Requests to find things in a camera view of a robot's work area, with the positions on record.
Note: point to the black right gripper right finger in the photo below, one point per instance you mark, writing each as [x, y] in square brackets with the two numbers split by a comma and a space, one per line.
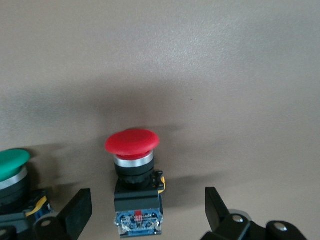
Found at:
[220, 220]

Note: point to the red mushroom push button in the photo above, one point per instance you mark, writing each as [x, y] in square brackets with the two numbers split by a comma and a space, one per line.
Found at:
[132, 143]

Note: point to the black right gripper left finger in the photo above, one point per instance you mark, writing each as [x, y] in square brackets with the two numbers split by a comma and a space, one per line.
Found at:
[72, 217]

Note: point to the green mushroom push button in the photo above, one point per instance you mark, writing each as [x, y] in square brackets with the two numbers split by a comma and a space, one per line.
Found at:
[11, 162]

